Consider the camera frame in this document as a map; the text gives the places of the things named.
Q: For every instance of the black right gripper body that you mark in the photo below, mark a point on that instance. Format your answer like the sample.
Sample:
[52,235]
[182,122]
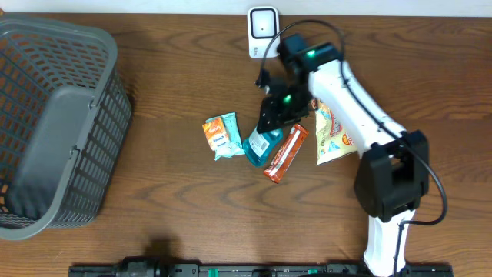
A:
[289,105]

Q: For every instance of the teal mouthwash bottle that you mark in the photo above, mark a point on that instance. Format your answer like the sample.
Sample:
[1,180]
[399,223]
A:
[258,147]

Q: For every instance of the yellow snack chip bag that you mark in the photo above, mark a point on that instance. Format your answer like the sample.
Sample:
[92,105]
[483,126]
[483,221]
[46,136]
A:
[333,141]

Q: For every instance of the teal wet wipes pack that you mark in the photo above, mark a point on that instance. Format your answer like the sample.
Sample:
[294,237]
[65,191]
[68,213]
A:
[234,147]

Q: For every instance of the red orange candy bar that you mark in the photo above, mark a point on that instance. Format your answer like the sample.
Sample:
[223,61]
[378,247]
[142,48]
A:
[287,152]

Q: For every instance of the small orange tissue pack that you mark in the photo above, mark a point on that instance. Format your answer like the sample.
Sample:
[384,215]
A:
[216,133]

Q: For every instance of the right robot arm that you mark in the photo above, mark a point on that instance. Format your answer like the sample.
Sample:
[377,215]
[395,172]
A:
[392,176]

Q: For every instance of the white barcode scanner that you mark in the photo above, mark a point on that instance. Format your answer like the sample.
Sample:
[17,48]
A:
[263,25]

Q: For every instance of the grey plastic shopping basket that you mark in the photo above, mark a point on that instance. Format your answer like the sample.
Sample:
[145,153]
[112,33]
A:
[64,118]

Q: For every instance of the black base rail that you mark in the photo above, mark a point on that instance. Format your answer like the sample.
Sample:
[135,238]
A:
[154,267]

